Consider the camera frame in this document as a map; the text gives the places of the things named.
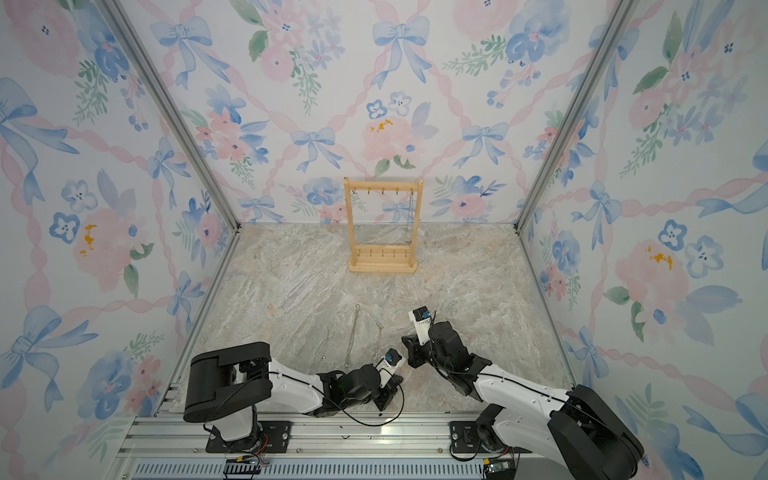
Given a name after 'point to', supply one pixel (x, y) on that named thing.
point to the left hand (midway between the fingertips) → (405, 381)
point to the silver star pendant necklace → (328, 336)
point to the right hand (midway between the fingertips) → (405, 338)
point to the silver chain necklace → (357, 308)
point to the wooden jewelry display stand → (384, 258)
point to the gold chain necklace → (379, 325)
